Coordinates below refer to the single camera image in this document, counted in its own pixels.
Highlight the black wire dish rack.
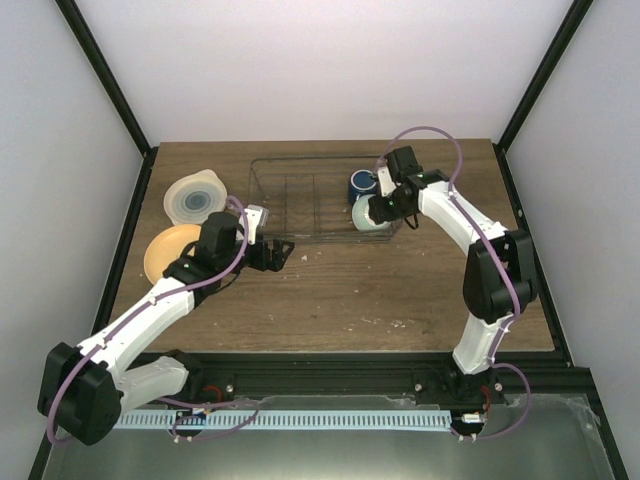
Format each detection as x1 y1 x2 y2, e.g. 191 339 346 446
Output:
248 155 402 244

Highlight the light green patterned bowl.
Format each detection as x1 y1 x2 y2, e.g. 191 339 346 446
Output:
351 194 391 232

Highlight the orange plastic plate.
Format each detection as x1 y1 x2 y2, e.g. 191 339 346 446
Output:
143 224 201 285

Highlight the dark blue ceramic mug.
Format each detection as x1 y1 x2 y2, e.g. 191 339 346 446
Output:
347 169 378 205

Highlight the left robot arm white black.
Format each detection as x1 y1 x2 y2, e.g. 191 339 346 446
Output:
37 205 295 445

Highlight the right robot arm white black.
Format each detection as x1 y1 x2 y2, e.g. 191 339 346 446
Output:
367 167 537 403

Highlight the translucent white bowl with spout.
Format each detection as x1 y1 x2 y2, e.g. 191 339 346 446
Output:
163 169 228 225

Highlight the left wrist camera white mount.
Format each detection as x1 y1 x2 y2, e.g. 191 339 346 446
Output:
245 205 269 245

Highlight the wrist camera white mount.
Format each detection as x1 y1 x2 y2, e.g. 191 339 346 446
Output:
375 146 423 197
245 205 269 245

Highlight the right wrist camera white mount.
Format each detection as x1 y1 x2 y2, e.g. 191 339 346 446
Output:
375 146 423 197

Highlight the black aluminium frame rail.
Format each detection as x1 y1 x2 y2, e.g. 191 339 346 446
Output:
157 351 595 404

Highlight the light blue slotted cable duct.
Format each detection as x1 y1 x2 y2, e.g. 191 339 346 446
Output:
114 409 452 433

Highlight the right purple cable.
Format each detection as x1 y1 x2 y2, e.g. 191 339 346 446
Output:
375 125 532 442

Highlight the purple cable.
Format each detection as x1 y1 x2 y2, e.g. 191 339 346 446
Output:
46 195 261 445
375 125 532 442

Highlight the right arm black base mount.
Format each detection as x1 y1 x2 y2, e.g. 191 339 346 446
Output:
412 368 502 407

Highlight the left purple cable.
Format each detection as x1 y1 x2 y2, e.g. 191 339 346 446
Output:
46 195 261 445

